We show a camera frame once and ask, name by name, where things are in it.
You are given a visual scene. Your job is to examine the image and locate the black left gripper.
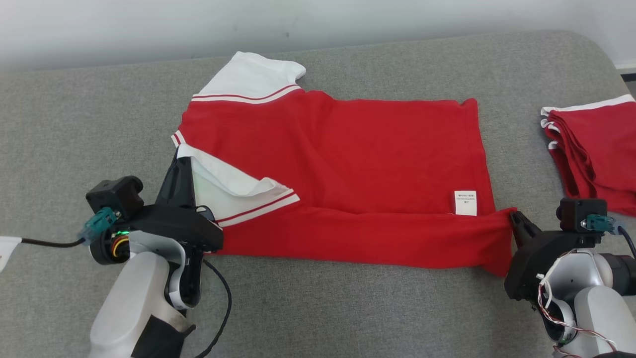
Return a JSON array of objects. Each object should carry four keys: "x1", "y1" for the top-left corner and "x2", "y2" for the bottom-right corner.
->
[{"x1": 122, "y1": 151, "x2": 224, "y2": 254}]

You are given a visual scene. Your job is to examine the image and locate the black right camera cable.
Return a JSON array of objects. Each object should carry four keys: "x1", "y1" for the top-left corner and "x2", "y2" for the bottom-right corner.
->
[{"x1": 619, "y1": 226, "x2": 636, "y2": 259}]

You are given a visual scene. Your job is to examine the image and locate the teal right camera connector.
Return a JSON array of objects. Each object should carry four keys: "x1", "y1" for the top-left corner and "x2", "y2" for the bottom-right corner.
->
[{"x1": 585, "y1": 214, "x2": 622, "y2": 236}]

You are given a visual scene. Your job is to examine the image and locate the red jersey with white sleeves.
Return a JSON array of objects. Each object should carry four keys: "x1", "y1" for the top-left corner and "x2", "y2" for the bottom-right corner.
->
[{"x1": 170, "y1": 51, "x2": 517, "y2": 277}]

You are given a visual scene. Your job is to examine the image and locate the teal camera connector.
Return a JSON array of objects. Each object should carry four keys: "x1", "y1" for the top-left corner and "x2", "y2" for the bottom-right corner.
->
[
  {"x1": 585, "y1": 214, "x2": 622, "y2": 236},
  {"x1": 77, "y1": 207, "x2": 121, "y2": 247}
]

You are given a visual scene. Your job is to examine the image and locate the folded red white-trimmed garment pile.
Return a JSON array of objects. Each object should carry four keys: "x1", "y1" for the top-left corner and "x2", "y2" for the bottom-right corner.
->
[{"x1": 540, "y1": 94, "x2": 636, "y2": 218}]

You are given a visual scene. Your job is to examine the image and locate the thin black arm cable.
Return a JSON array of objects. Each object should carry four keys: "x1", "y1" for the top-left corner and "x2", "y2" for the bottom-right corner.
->
[{"x1": 194, "y1": 259, "x2": 233, "y2": 358}]

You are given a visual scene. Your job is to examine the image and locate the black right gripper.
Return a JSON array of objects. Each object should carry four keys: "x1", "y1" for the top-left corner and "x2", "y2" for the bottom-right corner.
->
[{"x1": 504, "y1": 210, "x2": 598, "y2": 301}]

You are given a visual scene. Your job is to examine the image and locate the red and white wire bundle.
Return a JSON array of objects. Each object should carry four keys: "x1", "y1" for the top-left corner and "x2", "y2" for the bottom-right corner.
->
[{"x1": 537, "y1": 253, "x2": 619, "y2": 358}]

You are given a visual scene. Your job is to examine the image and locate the teal left camera connector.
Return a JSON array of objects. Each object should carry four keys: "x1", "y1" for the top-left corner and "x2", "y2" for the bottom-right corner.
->
[{"x1": 77, "y1": 207, "x2": 121, "y2": 247}]

